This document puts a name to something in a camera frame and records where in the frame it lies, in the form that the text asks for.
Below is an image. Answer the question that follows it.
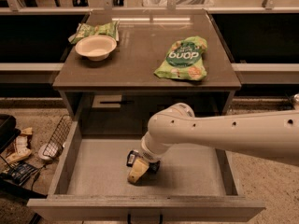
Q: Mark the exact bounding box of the large green snack bag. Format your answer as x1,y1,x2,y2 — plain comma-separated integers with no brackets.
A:
154,35,207,81

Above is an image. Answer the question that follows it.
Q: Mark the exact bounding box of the black wire basket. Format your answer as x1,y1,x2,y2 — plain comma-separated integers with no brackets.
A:
47,115,72,158

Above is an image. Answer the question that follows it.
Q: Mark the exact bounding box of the white yellow snack packet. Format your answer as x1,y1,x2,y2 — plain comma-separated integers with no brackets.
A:
6,127,33,164

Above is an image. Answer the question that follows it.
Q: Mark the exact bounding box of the dark blue packet on floor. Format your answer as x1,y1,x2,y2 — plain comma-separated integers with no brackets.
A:
0,161,37,186

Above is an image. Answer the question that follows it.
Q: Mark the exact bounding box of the black bin at left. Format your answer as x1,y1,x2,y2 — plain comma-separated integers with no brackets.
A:
0,114,21,153

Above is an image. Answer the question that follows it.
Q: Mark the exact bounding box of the black basket at right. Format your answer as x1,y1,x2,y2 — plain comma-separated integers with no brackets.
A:
282,93,299,111

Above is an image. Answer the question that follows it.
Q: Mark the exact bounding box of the grey cabinet with counter top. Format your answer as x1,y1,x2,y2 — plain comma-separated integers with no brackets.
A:
53,9,241,114

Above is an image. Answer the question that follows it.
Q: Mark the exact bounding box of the small green snack bag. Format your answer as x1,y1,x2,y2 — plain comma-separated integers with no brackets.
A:
68,21,120,44

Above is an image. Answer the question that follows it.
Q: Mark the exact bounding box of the white round disc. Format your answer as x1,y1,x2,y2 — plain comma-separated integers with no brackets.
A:
38,143,59,161

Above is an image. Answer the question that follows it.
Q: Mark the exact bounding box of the open grey top drawer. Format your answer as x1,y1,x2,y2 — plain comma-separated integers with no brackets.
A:
28,123,265,223

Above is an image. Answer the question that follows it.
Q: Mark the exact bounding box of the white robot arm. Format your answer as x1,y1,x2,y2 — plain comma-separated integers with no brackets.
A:
128,103,299,184

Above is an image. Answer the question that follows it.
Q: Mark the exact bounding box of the dark blue rxbar wrapper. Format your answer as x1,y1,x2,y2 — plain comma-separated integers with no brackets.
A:
125,149,162,175

